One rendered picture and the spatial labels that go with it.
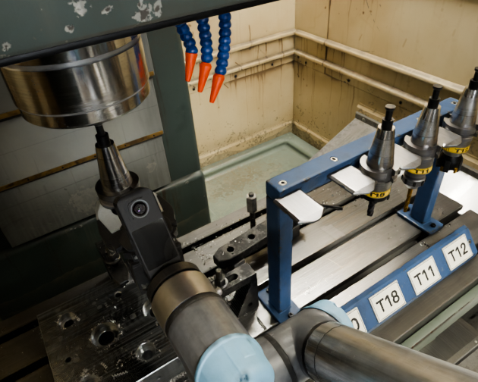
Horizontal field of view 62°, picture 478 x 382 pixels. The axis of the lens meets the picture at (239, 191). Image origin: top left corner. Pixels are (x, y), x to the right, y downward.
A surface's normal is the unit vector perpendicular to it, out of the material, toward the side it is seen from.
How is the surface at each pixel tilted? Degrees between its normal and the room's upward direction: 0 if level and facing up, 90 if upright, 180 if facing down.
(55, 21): 90
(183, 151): 90
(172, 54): 90
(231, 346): 10
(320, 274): 0
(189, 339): 39
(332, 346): 44
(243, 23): 90
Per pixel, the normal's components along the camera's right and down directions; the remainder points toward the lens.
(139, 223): 0.46, 0.07
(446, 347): 0.04, -0.82
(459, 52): -0.84, 0.38
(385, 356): -0.47, -0.87
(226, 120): 0.54, 0.50
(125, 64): 0.88, 0.25
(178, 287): -0.15, -0.73
